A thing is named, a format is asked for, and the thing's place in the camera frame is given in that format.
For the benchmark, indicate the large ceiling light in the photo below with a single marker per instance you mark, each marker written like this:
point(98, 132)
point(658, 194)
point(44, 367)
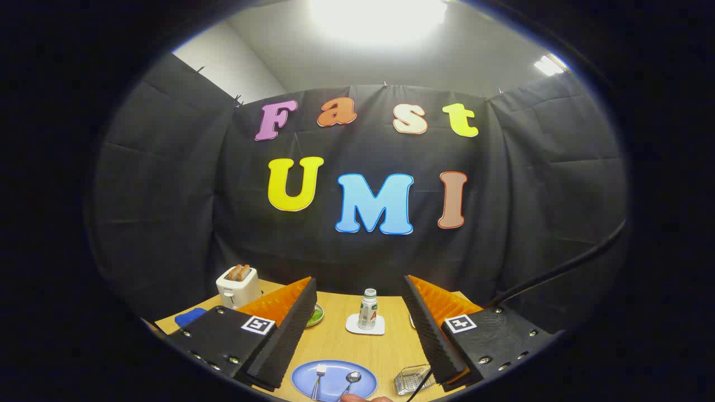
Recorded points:
point(380, 19)

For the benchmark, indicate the blue folded cloth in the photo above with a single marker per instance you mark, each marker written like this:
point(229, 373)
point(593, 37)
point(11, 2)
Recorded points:
point(190, 316)

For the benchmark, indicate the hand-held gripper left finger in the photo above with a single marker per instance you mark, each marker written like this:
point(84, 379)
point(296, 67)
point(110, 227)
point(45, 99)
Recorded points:
point(290, 335)

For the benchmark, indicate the white coaster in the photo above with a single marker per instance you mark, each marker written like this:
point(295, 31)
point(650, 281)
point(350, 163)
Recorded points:
point(353, 326)

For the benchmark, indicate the blue round plate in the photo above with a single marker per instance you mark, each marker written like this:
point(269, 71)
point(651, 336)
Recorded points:
point(334, 386)

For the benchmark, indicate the brown toast slice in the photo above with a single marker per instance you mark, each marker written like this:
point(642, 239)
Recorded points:
point(235, 272)
point(245, 272)

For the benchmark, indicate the white bottle with green cap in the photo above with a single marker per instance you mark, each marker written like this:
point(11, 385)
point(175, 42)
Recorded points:
point(367, 310)

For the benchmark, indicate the oval food plate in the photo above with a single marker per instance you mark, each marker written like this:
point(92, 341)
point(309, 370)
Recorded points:
point(320, 311)

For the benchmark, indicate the green lettuce leaf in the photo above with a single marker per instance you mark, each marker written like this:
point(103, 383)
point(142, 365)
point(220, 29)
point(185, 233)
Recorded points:
point(313, 319)

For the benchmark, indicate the white toaster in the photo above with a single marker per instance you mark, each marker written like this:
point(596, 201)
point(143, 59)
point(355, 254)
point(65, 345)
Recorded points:
point(240, 291)

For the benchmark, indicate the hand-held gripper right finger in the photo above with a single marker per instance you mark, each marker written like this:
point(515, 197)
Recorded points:
point(433, 340)

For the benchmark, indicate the small ceiling light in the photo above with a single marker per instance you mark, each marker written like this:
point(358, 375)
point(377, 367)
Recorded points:
point(548, 65)

